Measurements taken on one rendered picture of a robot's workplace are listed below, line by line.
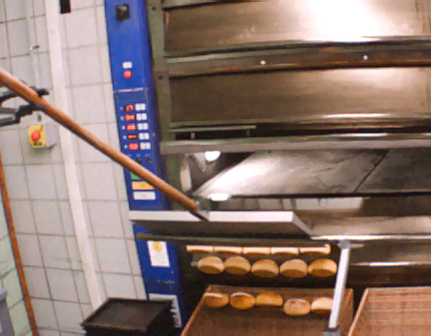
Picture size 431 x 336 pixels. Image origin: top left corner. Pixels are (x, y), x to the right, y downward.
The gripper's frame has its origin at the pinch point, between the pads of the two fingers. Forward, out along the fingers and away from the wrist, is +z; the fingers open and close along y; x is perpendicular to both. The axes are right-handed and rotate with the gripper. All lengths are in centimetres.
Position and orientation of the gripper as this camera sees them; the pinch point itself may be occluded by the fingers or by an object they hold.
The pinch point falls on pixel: (34, 100)
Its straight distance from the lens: 215.1
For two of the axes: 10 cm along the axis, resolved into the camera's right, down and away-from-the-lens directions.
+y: -0.9, 9.5, -2.8
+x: -3.4, -3.0, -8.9
